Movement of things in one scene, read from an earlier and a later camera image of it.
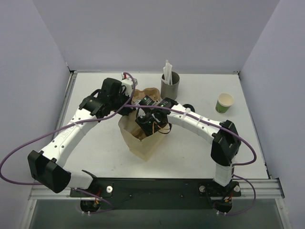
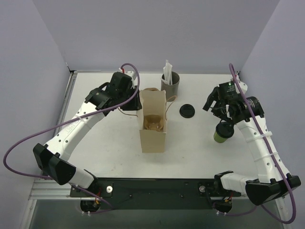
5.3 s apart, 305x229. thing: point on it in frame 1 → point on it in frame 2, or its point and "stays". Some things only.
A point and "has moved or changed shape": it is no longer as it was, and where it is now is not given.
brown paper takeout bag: [139, 144] has moved or changed shape
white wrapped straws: [167, 73] stays
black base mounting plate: [160, 193] stays
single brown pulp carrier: [139, 133] has moved or changed shape
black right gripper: [146, 126] → [215, 105]
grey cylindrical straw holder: [171, 91] stays
